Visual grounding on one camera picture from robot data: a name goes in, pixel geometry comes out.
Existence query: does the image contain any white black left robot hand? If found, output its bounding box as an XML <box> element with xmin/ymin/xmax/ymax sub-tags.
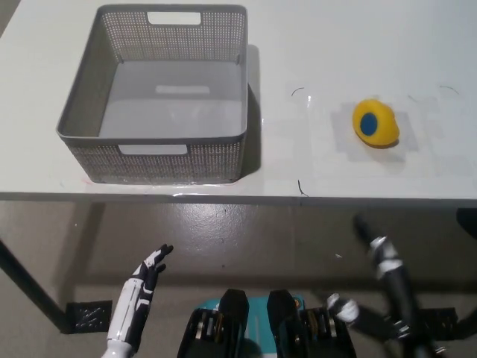
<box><xmin>107</xmin><ymin>243</ymin><xmax>174</xmax><ymax>352</ymax></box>

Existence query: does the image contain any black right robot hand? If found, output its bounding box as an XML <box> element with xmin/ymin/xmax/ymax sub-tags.
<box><xmin>326</xmin><ymin>214</ymin><xmax>423</xmax><ymax>341</ymax></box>

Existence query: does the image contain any yellow duck toy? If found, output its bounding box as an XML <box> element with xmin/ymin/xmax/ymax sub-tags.
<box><xmin>352</xmin><ymin>98</ymin><xmax>401</xmax><ymax>149</ymax></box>

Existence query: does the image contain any black floor tape patch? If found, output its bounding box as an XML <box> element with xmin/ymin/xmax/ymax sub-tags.
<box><xmin>419</xmin><ymin>307</ymin><xmax>458</xmax><ymax>341</ymax></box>
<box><xmin>66</xmin><ymin>299</ymin><xmax>113</xmax><ymax>333</ymax></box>

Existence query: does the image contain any dark rounded object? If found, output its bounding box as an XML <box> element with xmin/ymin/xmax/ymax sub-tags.
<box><xmin>455</xmin><ymin>207</ymin><xmax>477</xmax><ymax>240</ymax></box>

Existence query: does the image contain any black table leg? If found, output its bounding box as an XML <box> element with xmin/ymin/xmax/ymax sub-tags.
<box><xmin>0</xmin><ymin>237</ymin><xmax>75</xmax><ymax>335</ymax></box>

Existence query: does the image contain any black teal robot torso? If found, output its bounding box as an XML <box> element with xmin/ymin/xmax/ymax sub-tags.
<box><xmin>175</xmin><ymin>289</ymin><xmax>358</xmax><ymax>358</ymax></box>

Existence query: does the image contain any grey perforated plastic basket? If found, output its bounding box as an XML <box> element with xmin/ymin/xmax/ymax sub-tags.
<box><xmin>55</xmin><ymin>4</ymin><xmax>250</xmax><ymax>185</ymax></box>

